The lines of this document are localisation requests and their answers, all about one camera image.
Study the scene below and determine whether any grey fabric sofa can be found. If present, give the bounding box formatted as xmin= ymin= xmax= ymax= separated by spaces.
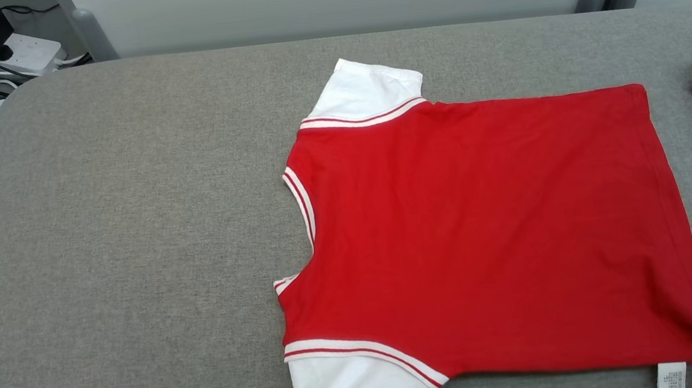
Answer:
xmin=0 ymin=0 xmax=692 ymax=388

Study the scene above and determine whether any grey slanted partition post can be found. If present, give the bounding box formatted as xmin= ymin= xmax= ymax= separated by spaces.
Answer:
xmin=52 ymin=0 xmax=91 ymax=26

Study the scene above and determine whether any black adapter cable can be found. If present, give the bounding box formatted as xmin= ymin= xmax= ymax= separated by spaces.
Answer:
xmin=0 ymin=0 xmax=61 ymax=20

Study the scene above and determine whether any white power strip with sockets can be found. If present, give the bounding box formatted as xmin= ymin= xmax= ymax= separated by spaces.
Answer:
xmin=0 ymin=24 xmax=65 ymax=80

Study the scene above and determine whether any red jersey with white sleeves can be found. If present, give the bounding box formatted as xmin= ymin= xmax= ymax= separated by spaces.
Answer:
xmin=251 ymin=22 xmax=692 ymax=388

